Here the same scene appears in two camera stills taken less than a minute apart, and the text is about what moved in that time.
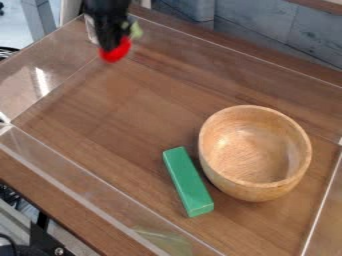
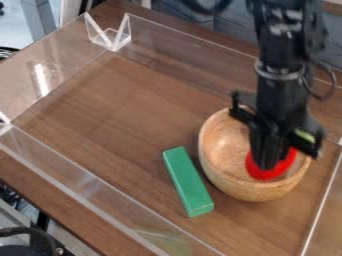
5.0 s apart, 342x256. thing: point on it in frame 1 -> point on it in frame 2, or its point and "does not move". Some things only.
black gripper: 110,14 -> 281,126
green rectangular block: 188,181 does not move
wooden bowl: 254,152 does not move
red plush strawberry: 119,53 -> 270,174
